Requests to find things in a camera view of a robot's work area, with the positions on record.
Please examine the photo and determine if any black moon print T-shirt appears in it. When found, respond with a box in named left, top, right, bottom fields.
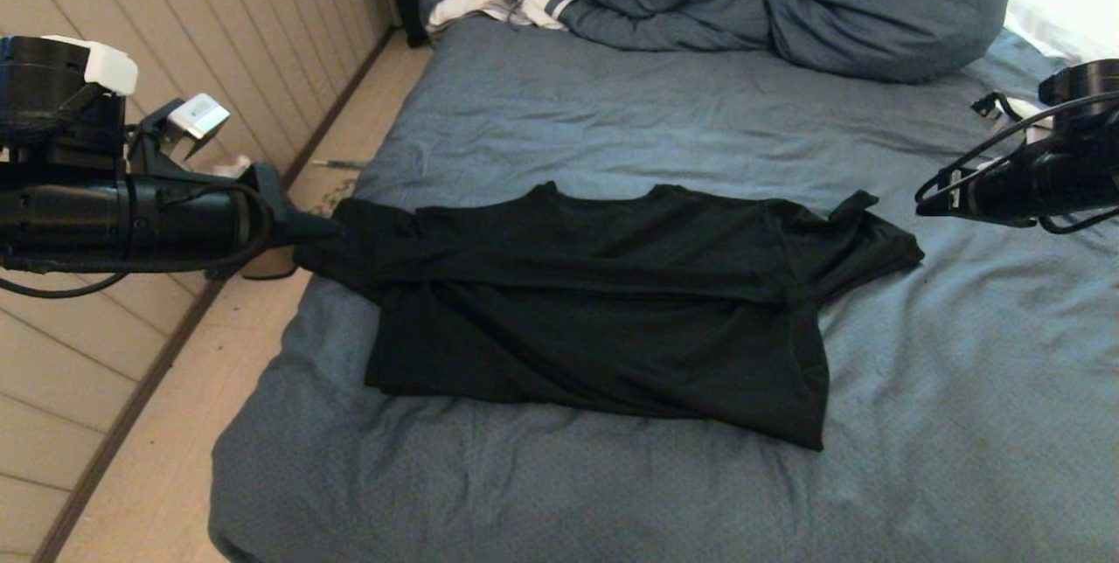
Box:
left=293, top=181, right=926, bottom=452

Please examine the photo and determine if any patterned item on floor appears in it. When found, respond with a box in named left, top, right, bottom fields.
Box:
left=319, top=181, right=359, bottom=216

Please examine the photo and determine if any brown trash bin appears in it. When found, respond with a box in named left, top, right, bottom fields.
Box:
left=199, top=154, right=304, bottom=281

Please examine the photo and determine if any clear plastic bin liner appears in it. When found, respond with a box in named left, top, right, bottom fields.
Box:
left=201, top=155, right=256, bottom=179

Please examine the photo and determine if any white pillow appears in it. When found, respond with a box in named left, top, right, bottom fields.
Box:
left=1004, top=0, right=1119, bottom=66

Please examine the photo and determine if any blue bed sheet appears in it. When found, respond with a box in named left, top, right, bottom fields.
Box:
left=208, top=14, right=1119, bottom=563

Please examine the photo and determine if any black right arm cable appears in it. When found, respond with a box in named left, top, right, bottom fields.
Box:
left=914, top=91, right=1119, bottom=236

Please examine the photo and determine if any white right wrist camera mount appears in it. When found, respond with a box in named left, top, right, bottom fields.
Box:
left=970, top=91, right=1054, bottom=163

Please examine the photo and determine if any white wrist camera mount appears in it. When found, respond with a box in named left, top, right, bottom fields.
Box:
left=39, top=34, right=233, bottom=163
left=970, top=91, right=1054, bottom=163

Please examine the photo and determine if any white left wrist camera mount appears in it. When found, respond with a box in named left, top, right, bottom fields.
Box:
left=39, top=34, right=233, bottom=163

